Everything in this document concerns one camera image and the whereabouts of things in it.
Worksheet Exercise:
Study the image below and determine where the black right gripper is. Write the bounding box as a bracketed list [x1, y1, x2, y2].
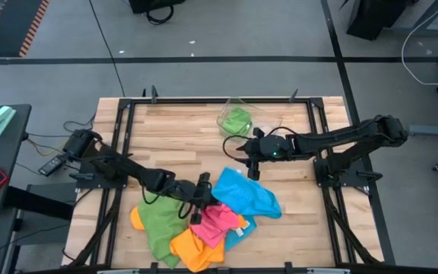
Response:
[236, 128, 295, 182]

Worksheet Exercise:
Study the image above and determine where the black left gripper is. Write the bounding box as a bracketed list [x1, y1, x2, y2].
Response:
[173, 171, 220, 225]

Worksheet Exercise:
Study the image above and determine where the pink microfiber towel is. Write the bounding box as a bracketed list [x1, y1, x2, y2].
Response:
[189, 203, 241, 249]

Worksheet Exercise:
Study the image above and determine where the blue microfiber towel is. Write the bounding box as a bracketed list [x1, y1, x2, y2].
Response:
[211, 166, 283, 220]
[224, 215, 258, 251]

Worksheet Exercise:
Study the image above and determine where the green microfiber towel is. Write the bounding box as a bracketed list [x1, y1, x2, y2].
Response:
[221, 107, 253, 139]
[138, 190, 189, 269]

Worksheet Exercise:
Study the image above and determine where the orange microfiber towel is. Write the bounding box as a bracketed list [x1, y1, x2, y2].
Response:
[130, 205, 146, 231]
[169, 227, 226, 272]

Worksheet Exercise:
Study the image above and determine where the clear plastic bin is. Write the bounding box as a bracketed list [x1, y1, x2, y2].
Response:
[217, 97, 284, 145]

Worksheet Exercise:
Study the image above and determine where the black power adapter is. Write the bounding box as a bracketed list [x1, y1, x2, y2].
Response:
[38, 155, 67, 177]

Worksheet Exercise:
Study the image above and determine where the black equipment box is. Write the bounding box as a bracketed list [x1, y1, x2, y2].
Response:
[129, 0, 186, 15]

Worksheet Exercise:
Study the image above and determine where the black cabinet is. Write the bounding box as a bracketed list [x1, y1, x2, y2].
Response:
[346, 0, 408, 42]

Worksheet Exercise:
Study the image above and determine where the gray desk foot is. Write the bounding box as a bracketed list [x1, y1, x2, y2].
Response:
[408, 123, 438, 138]

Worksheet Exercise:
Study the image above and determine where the black side desk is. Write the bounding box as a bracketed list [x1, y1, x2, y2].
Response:
[0, 104, 33, 216]

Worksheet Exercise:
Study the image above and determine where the gray desk leg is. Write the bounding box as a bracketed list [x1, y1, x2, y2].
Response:
[389, 0, 438, 38]

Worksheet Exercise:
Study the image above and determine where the black mat with orange stripes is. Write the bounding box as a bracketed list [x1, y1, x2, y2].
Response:
[0, 0, 51, 58]

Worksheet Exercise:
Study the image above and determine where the coiled black cable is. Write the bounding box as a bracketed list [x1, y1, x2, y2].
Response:
[145, 4, 175, 26]

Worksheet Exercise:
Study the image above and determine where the yellow cable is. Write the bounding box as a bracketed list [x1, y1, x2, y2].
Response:
[27, 135, 70, 158]

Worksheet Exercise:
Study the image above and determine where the white floor cable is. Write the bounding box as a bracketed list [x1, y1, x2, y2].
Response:
[400, 0, 438, 87]

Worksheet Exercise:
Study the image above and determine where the thin black floor cable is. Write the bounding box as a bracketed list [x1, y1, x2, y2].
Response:
[88, 0, 125, 98]

